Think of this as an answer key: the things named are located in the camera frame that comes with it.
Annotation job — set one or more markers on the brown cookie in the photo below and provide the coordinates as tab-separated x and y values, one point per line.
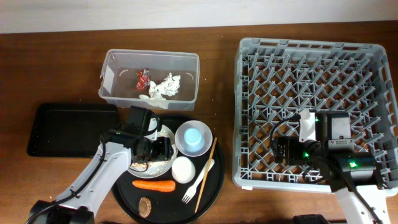
144	207

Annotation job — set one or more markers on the black rectangular tray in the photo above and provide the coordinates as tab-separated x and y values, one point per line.
70	129

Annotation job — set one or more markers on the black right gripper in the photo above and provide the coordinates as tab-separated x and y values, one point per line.
291	143

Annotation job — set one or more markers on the white plastic fork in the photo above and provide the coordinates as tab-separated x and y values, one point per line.
190	193

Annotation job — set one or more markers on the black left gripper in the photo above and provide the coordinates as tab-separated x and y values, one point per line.
164	151

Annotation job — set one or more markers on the grey dishwasher rack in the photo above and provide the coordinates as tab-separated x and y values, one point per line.
277	78

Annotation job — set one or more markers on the light blue cup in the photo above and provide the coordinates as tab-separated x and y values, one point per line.
193	140

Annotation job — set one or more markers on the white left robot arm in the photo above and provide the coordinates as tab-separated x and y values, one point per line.
134	141

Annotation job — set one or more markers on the white speckled plate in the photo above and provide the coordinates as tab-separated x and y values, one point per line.
156	169

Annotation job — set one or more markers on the white napkin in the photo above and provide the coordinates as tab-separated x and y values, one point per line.
169	87

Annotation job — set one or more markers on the orange carrot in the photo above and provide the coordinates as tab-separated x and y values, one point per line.
160	186

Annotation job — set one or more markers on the clear plastic bin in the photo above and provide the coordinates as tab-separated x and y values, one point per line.
119	78

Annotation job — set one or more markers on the red snack wrapper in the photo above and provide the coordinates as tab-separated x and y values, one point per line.
143	79

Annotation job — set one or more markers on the wooden chopstick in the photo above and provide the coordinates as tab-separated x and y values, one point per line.
206	173

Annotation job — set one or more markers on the white cup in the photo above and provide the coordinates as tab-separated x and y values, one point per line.
183	170

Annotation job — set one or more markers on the black round tray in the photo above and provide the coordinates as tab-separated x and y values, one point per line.
167	207

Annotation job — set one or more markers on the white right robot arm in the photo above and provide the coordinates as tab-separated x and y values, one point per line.
325	144

